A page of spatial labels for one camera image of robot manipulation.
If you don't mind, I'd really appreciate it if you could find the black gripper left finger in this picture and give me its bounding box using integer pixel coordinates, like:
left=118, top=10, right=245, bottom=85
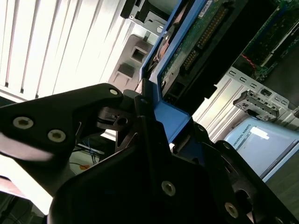
left=0, top=83, right=178, bottom=199

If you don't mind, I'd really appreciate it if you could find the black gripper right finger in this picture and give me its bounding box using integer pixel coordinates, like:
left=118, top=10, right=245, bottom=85
left=192, top=116, right=292, bottom=224

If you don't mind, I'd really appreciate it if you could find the hard disk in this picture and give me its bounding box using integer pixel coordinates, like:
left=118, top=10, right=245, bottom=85
left=139, top=0, right=276, bottom=161

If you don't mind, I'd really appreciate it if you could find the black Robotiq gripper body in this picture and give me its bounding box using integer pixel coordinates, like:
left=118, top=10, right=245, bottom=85
left=48, top=143, right=236, bottom=224

